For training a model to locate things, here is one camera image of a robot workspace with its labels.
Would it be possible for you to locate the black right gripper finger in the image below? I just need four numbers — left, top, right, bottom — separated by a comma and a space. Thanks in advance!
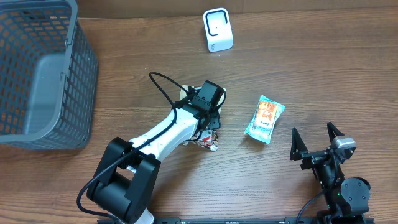
326, 122, 344, 142
290, 128, 308, 161

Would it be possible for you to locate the beige pet treat bag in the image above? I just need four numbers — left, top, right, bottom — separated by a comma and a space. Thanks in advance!
179, 85, 225, 151

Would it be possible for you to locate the teal orange snack packet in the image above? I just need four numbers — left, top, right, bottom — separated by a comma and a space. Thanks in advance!
244, 95, 285, 144

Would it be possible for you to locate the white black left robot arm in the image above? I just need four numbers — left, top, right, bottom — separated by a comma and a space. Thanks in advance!
79, 103, 220, 223

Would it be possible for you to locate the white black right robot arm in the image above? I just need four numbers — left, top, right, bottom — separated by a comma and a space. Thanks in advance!
290, 122, 374, 223

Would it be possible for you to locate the white barcode scanner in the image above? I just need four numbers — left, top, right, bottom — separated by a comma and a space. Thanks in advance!
203, 7, 233, 52

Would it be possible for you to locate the grey plastic mesh basket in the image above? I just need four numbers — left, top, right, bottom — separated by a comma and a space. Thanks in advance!
1, 0, 99, 150

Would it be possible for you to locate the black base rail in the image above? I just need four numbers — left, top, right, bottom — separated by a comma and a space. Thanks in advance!
96, 217, 375, 224

